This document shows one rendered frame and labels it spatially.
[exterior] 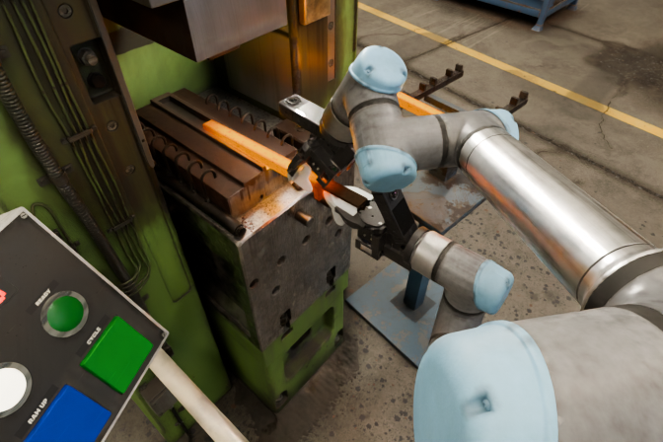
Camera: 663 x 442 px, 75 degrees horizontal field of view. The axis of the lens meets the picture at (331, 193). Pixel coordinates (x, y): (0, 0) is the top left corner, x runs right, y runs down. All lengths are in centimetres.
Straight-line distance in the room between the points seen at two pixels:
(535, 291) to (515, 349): 184
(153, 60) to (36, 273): 75
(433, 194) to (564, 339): 103
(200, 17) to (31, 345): 49
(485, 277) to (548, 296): 141
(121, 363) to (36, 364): 10
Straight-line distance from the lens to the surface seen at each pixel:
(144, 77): 128
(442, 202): 128
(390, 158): 55
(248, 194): 94
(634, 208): 274
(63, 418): 67
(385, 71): 61
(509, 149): 54
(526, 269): 217
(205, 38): 74
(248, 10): 78
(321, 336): 163
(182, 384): 107
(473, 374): 26
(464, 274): 72
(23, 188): 85
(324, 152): 76
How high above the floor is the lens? 158
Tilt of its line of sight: 43 degrees down
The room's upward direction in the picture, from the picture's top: straight up
